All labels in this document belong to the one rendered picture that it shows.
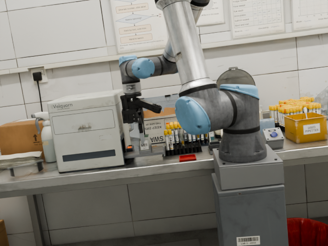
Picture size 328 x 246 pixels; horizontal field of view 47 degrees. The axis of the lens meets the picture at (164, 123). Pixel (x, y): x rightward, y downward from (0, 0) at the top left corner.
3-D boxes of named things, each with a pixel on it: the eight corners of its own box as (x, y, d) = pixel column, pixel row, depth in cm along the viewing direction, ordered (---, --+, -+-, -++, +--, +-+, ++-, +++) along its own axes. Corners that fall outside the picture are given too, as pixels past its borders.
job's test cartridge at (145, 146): (140, 153, 155) (138, 138, 154) (141, 150, 160) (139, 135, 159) (150, 152, 155) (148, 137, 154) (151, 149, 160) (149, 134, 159)
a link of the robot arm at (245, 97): (268, 124, 116) (267, 80, 113) (235, 133, 110) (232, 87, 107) (242, 119, 126) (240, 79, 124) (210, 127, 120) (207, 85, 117)
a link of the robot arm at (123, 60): (122, 55, 145) (114, 57, 153) (127, 84, 147) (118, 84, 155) (141, 53, 149) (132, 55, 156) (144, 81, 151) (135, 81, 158)
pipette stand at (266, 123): (252, 145, 163) (250, 122, 161) (251, 141, 169) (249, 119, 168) (276, 143, 161) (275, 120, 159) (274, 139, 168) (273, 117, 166)
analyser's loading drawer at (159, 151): (115, 161, 155) (114, 149, 155) (118, 157, 162) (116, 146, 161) (165, 156, 155) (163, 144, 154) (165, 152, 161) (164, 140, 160)
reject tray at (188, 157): (179, 162, 151) (179, 160, 150) (179, 157, 157) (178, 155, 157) (196, 160, 150) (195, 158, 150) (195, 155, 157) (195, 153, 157)
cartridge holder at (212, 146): (210, 154, 156) (209, 146, 155) (208, 149, 165) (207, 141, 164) (223, 153, 156) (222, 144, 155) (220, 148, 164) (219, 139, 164)
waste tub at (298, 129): (297, 144, 155) (295, 120, 153) (284, 137, 168) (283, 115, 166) (328, 139, 155) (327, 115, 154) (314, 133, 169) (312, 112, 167)
